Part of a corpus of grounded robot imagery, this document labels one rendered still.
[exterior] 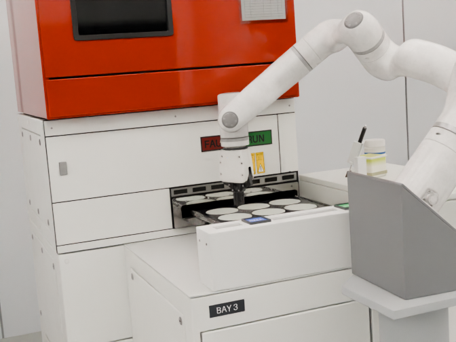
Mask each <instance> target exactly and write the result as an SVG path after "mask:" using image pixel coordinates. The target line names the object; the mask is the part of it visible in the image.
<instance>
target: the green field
mask: <svg viewBox="0 0 456 342"><path fill-rule="evenodd" d="M248 136H249V145H260V144H266V143H271V131H266V132H253V133H248ZM246 146H248V145H246Z"/></svg>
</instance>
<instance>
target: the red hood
mask: <svg viewBox="0 0 456 342"><path fill-rule="evenodd" d="M5 1H6V8H7V19H8V26H9V38H10V44H11V51H12V62H13V69H14V81H15V88H16V100H17V106H18V112H21V113H26V114H29V115H34V116H38V117H42V118H45V119H48V120H49V119H64V118H71V117H85V116H93V115H108V114H116V113H130V112H138V111H152V110H160V109H175V108H183V107H197V106H205V105H217V104H218V98H217V96H218V95H219V94H222V93H227V92H241V91H242V90H243V89H244V88H245V87H246V86H248V85H249V84H250V83H251V82H252V81H253V80H255V79H256V78H257V77H258V76H259V75H260V74H261V73H262V72H263V71H264V70H266V69H267V68H268V67H269V66H270V65H271V64H273V63H274V62H275V61H276V60H277V59H278V58H279V57H280V56H281V55H282V54H284V53H285V52H286V51H287V50H289V49H290V48H291V47H292V46H293V45H294V44H295V43H296V42H297V40H296V28H295V5H294V0H5Z"/></svg>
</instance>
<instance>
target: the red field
mask: <svg viewBox="0 0 456 342"><path fill-rule="evenodd" d="M220 141H221V137H220V136H215V137H209V138H202V149H203V151H207V150H213V149H222V148H223V147H222V146H221V142H220Z"/></svg>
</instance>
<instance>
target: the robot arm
mask: <svg viewBox="0 0 456 342"><path fill-rule="evenodd" d="M347 46H348V47H349V48H350V49H351V51H352V52H353V53H354V55H355V56H356V58H357V59H358V60H359V61H360V63H361V64H362V66H363V67H364V68H365V69H366V71H367V72H368V73H370V74H371V75H372V76H373V77H376V78H377V79H380V80H383V81H391V80H394V79H395V78H397V77H410V78H413V79H417V80H419V81H424V82H426V83H430V84H432V85H433V86H436V87H438V88H440V89H441V90H444V91H445V92H447V95H446V102H445V106H444V109H443V111H442V113H441V115H440V117H439V118H438V119H437V120H436V122H435V123H434V125H433V126H432V128H431V129H430V131H429V132H428V133H427V135H426V136H425V138H424V139H423V140H422V142H421V144H420V145H419V146H418V148H417V149H416V151H415V152H414V153H413V155H412V157H411V158H410V159H409V161H408V162H407V164H406V165H405V167H404V168H403V169H402V171H401V173H400V174H399V175H398V177H397V178H396V180H395V182H398V183H403V184H404V185H405V186H406V187H408V188H409V189H410V190H411V191H412V192H413V193H414V194H415V195H417V196H418V197H419V198H420V199H421V200H423V201H424V202H425V203H426V204H427V205H428V206H429V207H430V208H432V209H433V210H434V211H435V212H437V213H438V212H439V210H440V209H441V208H442V206H443V205H444V203H445V202H446V200H447V199H448V197H449V196H450V194H451V193H452V192H453V190H454V188H455V187H456V51H454V50H452V49H450V48H448V47H445V46H443V45H440V44H437V43H433V42H431V41H426V40H422V39H410V40H407V41H405V42H404V43H403V44H402V45H401V46H399V45H396V44H395V43H394V42H393V41H392V40H391V39H390V38H389V37H388V36H387V34H386V33H385V31H384V30H383V28H382V26H381V25H380V24H379V22H378V21H377V19H376V18H375V17H374V16H373V15H372V14H370V13H368V12H366V11H364V10H361V9H357V10H354V11H352V12H350V13H348V15H346V16H345V17H344V18H343V19H331V20H325V21H323V22H321V23H319V24H318V25H317V26H315V27H314V28H313V29H311V30H310V32H308V33H307V34H306V35H305V36H304V37H302V38H301V39H300V40H299V41H298V42H296V43H295V44H294V45H293V46H292V47H291V48H290V49H289V50H287V51H286V52H285V53H284V54H282V55H281V56H280V57H279V58H278V59H277V60H276V61H275V62H274V63H273V64H271V65H270V66H269V67H268V68H267V69H266V70H264V71H263V72H262V73H261V74H260V75H259V76H258V77H257V78H256V79H255V80H253V81H252V82H251V83H250V84H249V85H248V86H246V87H245V88H244V89H243V90H242V91H241V92H227V93H222V94H219V95H218V96H217V98H218V124H219V126H220V134H221V141H220V142H221V146H222V147H223V149H221V153H220V161H219V172H220V180H221V181H223V184H224V185H227V186H229V187H230V189H231V192H233V201H234V206H240V205H243V204H245V202H244V191H245V190H246V188H247V187H249V186H252V185H253V183H252V180H253V178H254V170H253V165H252V157H251V153H250V149H249V148H248V146H246V145H249V136H248V122H249V121H251V120H252V119H253V118H255V117H256V116H257V115H258V114H259V113H261V112H262V111H263V110H265V109H266V108H267V107H268V106H269V105H270V104H272V103H273V102H274V101H275V100H277V99H278V98H279V97H280V96H281V95H283V93H285V92H286V91H287V90H289V89H290V88H291V87H292V86H293V85H295V84H296V83H297V82H298V81H300V80H301V79H302V78H304V76H306V75H307V74H308V73H309V72H310V71H312V70H313V69H314V68H315V67H317V66H318V65H319V64H320V63H321V62H322V61H323V60H325V59H326V58H327V57H329V56H330V55H331V54H334V53H337V52H340V51H341V50H343V49H344V48H346V47H347ZM438 214H439V213H438ZM439 215H440V214H439ZM440 216H441V215H440Z"/></svg>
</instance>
